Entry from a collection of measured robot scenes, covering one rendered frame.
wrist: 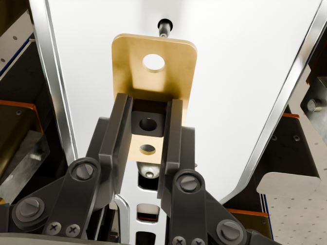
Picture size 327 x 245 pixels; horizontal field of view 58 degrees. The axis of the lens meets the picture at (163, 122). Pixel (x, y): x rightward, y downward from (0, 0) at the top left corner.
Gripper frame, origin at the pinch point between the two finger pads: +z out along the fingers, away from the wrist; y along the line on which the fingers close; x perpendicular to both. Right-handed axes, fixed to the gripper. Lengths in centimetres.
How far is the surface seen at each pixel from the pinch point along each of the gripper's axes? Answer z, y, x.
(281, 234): 42, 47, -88
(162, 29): 10.9, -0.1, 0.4
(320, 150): 42, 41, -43
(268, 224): 17.7, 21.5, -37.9
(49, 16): 12.1, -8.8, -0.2
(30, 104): 17.4, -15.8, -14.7
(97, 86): 12.3, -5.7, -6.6
